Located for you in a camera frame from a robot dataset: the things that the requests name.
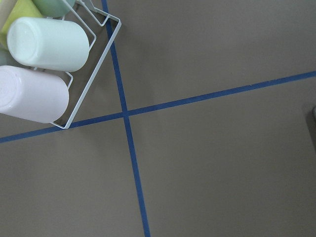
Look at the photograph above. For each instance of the pink cup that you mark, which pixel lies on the pink cup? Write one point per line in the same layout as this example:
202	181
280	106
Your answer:
32	95

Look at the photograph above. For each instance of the white cup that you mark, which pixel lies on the white cup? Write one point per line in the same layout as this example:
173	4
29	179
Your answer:
48	43

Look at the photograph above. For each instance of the mint green cup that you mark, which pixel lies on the mint green cup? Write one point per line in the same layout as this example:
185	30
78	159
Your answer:
51	8

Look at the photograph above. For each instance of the yellow cup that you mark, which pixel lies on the yellow cup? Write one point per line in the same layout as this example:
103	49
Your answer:
11	10

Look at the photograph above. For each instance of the white wire cup rack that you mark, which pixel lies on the white wire cup rack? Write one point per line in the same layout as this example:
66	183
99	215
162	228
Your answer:
102	29

